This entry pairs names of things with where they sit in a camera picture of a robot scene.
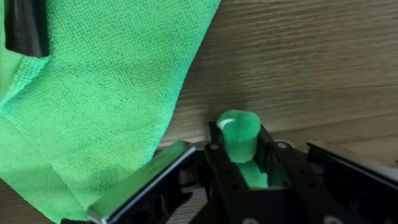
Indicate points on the small green toy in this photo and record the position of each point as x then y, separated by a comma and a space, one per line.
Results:
237, 132

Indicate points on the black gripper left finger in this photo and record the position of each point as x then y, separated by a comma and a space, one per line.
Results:
223, 190

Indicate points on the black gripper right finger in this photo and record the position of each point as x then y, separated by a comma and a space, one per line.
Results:
314, 187

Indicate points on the green microfibre cloth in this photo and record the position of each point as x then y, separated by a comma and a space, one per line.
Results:
103, 82

